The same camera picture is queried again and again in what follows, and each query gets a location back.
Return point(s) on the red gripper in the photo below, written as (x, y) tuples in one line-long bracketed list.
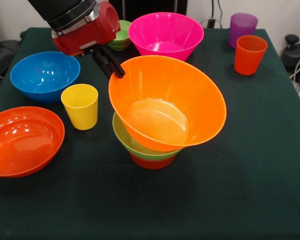
[(95, 30)]

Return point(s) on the small green ribbed bowl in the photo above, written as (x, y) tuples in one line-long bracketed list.
[(121, 40)]

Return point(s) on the large green bowl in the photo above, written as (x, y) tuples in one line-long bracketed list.
[(122, 135)]

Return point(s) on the large yellow-orange bowl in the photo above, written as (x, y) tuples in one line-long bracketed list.
[(190, 100)]

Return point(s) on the small orange bowl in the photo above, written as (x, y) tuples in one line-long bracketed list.
[(152, 163)]

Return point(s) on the yellow cup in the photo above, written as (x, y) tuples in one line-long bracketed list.
[(81, 112)]

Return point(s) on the large pink bowl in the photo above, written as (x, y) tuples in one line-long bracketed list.
[(165, 32)]

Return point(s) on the blue bowl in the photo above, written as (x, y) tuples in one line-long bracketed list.
[(45, 75)]

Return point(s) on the small black knob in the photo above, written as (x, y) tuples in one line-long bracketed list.
[(23, 34)]

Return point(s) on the dark grey chair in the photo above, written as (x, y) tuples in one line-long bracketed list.
[(2, 57)]

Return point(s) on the black power adapter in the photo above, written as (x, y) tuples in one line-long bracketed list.
[(211, 23)]

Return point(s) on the wide shallow orange bowl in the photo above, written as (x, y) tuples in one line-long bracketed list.
[(22, 142)]

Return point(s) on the purple cup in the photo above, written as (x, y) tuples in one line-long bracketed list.
[(242, 27)]

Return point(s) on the dark green tablecloth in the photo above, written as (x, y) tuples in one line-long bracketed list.
[(140, 200)]

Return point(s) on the orange cup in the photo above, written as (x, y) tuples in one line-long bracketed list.
[(250, 57)]

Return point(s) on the black rounded base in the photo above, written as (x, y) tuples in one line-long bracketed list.
[(290, 57)]

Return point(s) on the black clamp knob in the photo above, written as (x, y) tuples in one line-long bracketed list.
[(292, 38)]

